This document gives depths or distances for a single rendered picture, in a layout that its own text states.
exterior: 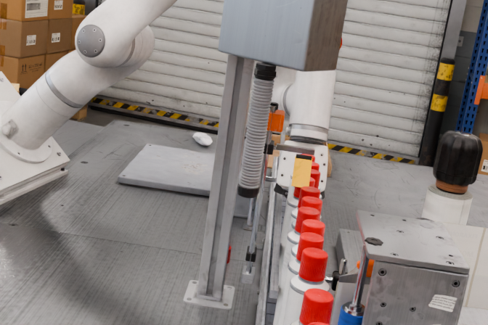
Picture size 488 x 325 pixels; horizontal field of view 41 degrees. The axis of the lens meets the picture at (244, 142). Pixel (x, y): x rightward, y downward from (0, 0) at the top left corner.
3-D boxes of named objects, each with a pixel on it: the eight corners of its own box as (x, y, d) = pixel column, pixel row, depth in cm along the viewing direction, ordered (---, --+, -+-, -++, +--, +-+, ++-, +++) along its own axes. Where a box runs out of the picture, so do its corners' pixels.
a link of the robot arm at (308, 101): (277, 123, 140) (307, 123, 133) (287, 64, 142) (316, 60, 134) (306, 131, 145) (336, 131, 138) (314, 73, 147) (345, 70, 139)
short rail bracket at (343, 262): (341, 323, 118) (354, 262, 115) (325, 321, 118) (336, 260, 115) (340, 315, 121) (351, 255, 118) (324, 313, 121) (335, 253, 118)
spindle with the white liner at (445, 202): (458, 291, 126) (494, 142, 119) (412, 284, 127) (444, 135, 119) (447, 271, 135) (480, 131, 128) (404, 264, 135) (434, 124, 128)
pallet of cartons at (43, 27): (11, 150, 459) (19, -17, 431) (-95, 128, 475) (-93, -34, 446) (88, 119, 573) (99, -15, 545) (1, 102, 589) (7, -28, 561)
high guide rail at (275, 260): (277, 299, 99) (279, 291, 99) (269, 297, 99) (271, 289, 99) (285, 135, 203) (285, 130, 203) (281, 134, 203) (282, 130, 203)
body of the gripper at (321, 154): (283, 132, 135) (275, 186, 134) (332, 139, 135) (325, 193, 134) (282, 136, 142) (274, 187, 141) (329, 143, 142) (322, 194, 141)
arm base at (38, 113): (14, 170, 156) (64, 123, 150) (-30, 106, 158) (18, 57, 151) (62, 157, 174) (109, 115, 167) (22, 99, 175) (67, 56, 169)
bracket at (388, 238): (469, 275, 70) (471, 266, 70) (366, 259, 70) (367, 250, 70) (441, 228, 83) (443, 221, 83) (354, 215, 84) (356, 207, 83)
